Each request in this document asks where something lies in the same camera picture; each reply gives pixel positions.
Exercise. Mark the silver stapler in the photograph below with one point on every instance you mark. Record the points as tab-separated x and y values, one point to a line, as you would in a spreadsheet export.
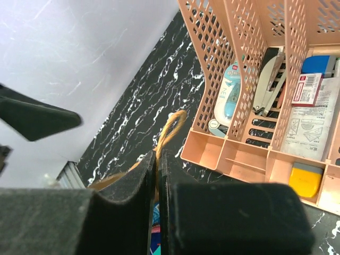
270	66

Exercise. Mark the pink desk organizer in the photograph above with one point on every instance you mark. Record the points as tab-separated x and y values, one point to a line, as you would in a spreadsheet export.
223	32

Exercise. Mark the blue correction tape pack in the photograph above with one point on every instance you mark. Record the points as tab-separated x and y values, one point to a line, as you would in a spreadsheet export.
226	101

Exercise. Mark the brown paper bag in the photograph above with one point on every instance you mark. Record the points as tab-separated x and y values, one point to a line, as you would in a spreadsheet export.
169	131

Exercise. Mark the yellow sticky tape dispenser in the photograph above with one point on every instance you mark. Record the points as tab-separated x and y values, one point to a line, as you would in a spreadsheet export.
305	179

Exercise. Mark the blue eraser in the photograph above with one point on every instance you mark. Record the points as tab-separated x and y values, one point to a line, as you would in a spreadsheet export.
323	64

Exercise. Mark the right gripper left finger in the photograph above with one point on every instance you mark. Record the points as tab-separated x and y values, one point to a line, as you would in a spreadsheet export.
114	220

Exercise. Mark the white ruler set pack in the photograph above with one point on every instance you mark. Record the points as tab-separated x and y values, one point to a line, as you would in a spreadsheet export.
310	129

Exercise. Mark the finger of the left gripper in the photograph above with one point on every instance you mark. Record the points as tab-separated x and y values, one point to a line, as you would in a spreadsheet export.
33	119

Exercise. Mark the blue snack pouch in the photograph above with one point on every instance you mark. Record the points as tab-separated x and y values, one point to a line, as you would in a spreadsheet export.
155	247

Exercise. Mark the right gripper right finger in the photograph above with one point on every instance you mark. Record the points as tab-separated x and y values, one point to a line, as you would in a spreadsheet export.
229	218

